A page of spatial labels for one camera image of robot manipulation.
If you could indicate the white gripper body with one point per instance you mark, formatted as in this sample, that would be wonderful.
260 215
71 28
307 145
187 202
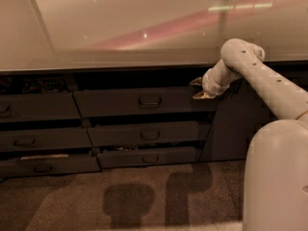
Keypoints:
210 83

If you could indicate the dark cabinet door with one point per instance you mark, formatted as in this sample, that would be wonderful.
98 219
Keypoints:
231 129

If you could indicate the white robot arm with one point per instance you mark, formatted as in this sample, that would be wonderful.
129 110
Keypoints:
276 168

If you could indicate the glossy counter top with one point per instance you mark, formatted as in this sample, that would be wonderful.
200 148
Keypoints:
80 34

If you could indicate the dark drawer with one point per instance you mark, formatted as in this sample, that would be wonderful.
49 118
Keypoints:
37 107
149 157
157 132
95 103
44 139
48 166

